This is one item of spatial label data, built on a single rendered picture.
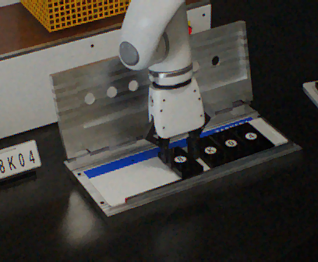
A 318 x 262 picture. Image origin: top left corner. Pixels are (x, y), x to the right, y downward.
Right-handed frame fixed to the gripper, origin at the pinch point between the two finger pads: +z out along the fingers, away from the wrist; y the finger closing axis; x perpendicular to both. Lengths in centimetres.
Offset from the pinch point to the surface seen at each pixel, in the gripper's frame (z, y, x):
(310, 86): 1.4, 41.6, 13.9
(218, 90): -5.6, 16.1, 10.8
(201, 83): -8.0, 12.8, 12.0
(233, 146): 2.1, 11.9, -0.5
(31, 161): -0.8, -25.6, 16.0
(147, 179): 3.2, -7.8, -0.2
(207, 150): 1.7, 6.7, 0.9
